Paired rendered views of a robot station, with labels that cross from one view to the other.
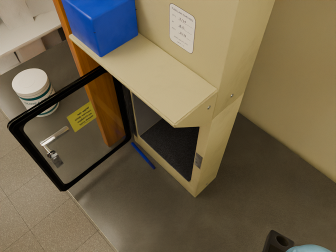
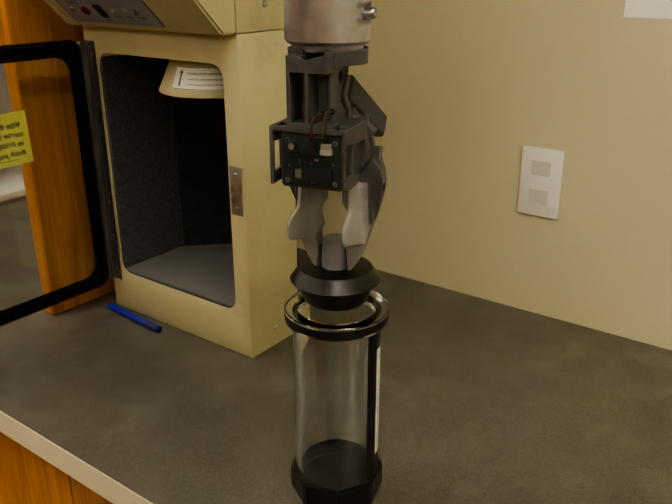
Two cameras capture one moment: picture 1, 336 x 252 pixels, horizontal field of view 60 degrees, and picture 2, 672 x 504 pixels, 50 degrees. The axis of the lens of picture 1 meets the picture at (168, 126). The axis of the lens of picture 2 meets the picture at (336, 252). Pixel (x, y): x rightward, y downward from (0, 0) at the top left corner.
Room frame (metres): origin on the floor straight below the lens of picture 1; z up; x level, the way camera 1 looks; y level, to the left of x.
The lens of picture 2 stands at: (-0.61, -0.06, 1.49)
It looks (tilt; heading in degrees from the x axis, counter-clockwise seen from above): 22 degrees down; 350
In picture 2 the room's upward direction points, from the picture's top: straight up
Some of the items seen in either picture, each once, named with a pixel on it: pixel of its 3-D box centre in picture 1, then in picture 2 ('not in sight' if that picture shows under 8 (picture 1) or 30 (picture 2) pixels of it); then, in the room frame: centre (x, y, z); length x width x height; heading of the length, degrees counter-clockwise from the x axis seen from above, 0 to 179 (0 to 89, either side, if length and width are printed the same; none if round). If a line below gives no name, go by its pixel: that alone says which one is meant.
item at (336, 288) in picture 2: not in sight; (335, 268); (0.05, -0.17, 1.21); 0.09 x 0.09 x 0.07
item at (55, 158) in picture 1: (56, 160); not in sight; (0.37, 0.31, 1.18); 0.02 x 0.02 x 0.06; 44
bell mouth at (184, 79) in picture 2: not in sight; (217, 70); (0.52, -0.07, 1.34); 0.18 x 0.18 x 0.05
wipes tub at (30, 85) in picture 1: (36, 92); not in sight; (0.76, 0.53, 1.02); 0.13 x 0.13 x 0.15
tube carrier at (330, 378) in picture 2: not in sight; (336, 394); (0.05, -0.17, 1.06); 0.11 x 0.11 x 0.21
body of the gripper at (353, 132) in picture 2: not in sight; (325, 117); (0.03, -0.16, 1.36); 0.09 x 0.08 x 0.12; 149
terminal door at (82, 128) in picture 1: (84, 133); (5, 190); (0.46, 0.24, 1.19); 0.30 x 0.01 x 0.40; 134
